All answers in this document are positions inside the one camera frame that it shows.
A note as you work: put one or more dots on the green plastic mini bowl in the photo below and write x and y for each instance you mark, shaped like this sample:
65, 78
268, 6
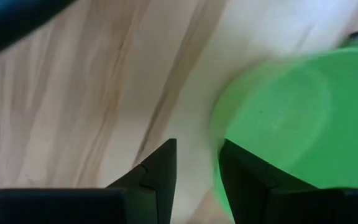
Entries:
291, 118

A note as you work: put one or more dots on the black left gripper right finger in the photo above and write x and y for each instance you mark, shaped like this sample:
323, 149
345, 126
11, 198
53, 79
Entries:
275, 208

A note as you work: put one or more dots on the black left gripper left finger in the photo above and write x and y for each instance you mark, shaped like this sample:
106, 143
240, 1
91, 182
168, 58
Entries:
104, 208

